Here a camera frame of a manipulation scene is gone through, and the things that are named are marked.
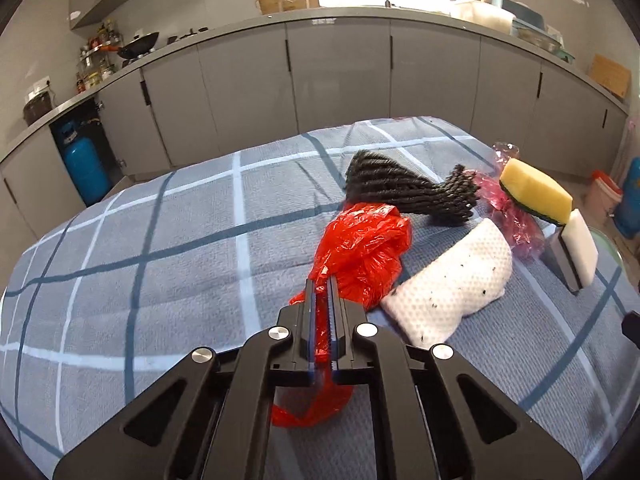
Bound wooden cutting board right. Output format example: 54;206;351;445
588;54;631;100

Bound blue gas cylinder right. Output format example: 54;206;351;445
613;157;640;240

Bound yellow green sponge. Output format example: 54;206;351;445
499;158;573;226

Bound red plastic bag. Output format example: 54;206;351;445
271;203;411;428

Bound dark rice cooker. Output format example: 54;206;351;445
23;84;53;126

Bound green round trash bin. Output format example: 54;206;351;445
590;228;625;272

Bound blue gas cylinder under counter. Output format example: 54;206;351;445
60;120;112;206

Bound spice rack with bottles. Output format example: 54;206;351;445
76;18;122;93

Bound black mesh net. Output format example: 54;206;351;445
345;151;480;226

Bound gas stove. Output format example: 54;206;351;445
122;26;208;67

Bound pink clear plastic wrapper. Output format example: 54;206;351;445
466;142;544;260

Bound green basin on counter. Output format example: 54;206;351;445
553;47;575;64

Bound white grey melamine sponge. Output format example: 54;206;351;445
550;209;599;292

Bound pink bucket red bag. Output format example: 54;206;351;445
585;170;623;226

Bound white foam net sleeve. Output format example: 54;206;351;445
381;219;512;349

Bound grey lower kitchen cabinets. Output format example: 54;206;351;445
1;8;629;261

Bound blue plaid tablecloth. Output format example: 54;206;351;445
1;118;639;476

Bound white plastic container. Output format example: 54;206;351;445
450;0;515;35

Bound blue dish rack box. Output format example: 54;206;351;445
491;0;562;54

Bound black wok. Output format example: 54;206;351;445
99;32;160;61

